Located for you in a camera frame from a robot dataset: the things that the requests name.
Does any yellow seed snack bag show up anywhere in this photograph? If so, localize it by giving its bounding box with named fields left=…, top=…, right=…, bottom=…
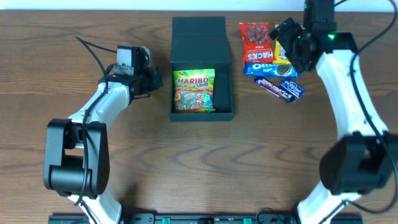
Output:
left=272, top=39, right=291, bottom=65

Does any red Hacks candy bag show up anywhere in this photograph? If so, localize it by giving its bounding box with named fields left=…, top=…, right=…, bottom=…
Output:
left=239, top=22, right=275, bottom=64

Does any green Haribo worms bag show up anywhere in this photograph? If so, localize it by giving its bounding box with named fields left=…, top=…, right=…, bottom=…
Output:
left=173, top=68, right=215, bottom=113

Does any blue Oreo cookie pack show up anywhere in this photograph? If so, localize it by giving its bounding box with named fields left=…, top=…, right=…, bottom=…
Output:
left=243, top=62, right=300, bottom=78

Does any dark green box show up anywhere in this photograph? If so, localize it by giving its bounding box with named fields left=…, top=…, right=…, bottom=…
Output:
left=170, top=16, right=234, bottom=122

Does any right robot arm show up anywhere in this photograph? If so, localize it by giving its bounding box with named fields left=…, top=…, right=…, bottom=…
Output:
left=270, top=0, right=397, bottom=223

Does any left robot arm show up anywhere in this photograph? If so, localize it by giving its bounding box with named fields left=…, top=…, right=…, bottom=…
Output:
left=43, top=46, right=162, bottom=223

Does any blue Eclipse mint pack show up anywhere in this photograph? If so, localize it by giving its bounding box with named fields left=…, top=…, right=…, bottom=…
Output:
left=279, top=78, right=305, bottom=99

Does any purple Dairy Milk bar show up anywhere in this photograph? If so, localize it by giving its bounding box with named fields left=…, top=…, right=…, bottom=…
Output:
left=254, top=77, right=295, bottom=103

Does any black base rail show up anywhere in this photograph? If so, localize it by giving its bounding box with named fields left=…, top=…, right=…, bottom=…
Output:
left=48, top=213, right=363, bottom=224

